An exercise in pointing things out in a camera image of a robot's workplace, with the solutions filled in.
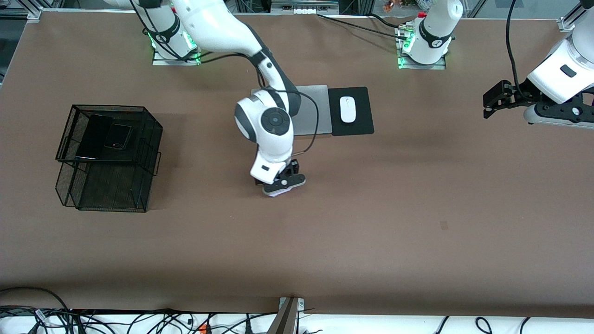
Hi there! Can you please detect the grey power strip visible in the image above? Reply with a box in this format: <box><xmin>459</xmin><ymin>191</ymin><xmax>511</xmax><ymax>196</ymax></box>
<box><xmin>271</xmin><ymin>0</ymin><xmax>339</xmax><ymax>14</ymax></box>

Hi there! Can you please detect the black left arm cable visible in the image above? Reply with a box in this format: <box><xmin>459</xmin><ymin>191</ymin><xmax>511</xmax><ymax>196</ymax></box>
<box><xmin>506</xmin><ymin>0</ymin><xmax>532</xmax><ymax>100</ymax></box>

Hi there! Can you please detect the thick black looping cable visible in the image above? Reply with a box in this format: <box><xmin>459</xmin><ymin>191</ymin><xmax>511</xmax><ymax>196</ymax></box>
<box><xmin>0</xmin><ymin>286</ymin><xmax>70</xmax><ymax>311</ymax></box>

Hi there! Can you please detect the aluminium frame profile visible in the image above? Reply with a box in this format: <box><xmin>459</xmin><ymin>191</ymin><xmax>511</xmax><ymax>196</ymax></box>
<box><xmin>558</xmin><ymin>0</ymin><xmax>594</xmax><ymax>33</ymax></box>

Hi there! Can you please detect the black mouse pad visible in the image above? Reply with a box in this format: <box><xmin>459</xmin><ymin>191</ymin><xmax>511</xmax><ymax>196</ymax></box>
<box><xmin>328</xmin><ymin>86</ymin><xmax>375</xmax><ymax>137</ymax></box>

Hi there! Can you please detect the black wire mesh organizer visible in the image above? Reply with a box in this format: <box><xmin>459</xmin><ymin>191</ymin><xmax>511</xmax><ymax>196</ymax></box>
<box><xmin>55</xmin><ymin>105</ymin><xmax>164</xmax><ymax>213</ymax></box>

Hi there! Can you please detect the long black smartphone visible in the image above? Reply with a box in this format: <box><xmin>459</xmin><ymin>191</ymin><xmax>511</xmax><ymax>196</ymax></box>
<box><xmin>76</xmin><ymin>114</ymin><xmax>113</xmax><ymax>161</ymax></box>

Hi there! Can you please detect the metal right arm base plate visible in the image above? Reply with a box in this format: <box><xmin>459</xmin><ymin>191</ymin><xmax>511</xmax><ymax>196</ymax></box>
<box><xmin>152</xmin><ymin>32</ymin><xmax>202</xmax><ymax>66</ymax></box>

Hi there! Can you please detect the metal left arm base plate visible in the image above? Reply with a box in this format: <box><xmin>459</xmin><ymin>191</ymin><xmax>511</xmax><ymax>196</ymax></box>
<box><xmin>397</xmin><ymin>23</ymin><xmax>447</xmax><ymax>70</ymax></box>

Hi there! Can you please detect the silver closed laptop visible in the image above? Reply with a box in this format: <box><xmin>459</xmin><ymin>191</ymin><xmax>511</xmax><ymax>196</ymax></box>
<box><xmin>251</xmin><ymin>84</ymin><xmax>333</xmax><ymax>137</ymax></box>

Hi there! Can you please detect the white computer mouse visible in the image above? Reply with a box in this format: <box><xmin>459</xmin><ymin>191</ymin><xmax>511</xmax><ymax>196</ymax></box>
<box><xmin>340</xmin><ymin>96</ymin><xmax>356</xmax><ymax>123</ymax></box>

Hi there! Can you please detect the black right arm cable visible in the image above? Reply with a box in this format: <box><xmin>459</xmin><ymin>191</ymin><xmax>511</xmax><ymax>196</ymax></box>
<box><xmin>128</xmin><ymin>0</ymin><xmax>321</xmax><ymax>156</ymax></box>

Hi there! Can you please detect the black flip phone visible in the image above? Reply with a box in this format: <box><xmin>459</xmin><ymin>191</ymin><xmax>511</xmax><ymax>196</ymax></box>
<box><xmin>104</xmin><ymin>123</ymin><xmax>134</xmax><ymax>151</ymax></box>

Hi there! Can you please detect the black cable on table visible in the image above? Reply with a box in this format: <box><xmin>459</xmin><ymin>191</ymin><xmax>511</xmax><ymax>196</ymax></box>
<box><xmin>317</xmin><ymin>13</ymin><xmax>409</xmax><ymax>39</ymax></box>

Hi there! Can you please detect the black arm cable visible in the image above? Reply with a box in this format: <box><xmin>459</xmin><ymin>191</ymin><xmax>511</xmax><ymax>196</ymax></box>
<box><xmin>128</xmin><ymin>0</ymin><xmax>321</xmax><ymax>156</ymax></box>
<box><xmin>506</xmin><ymin>0</ymin><xmax>532</xmax><ymax>100</ymax></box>

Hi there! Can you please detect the grey metal camera post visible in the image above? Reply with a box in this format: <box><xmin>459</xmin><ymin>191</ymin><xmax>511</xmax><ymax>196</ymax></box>
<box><xmin>267</xmin><ymin>297</ymin><xmax>305</xmax><ymax>334</ymax></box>

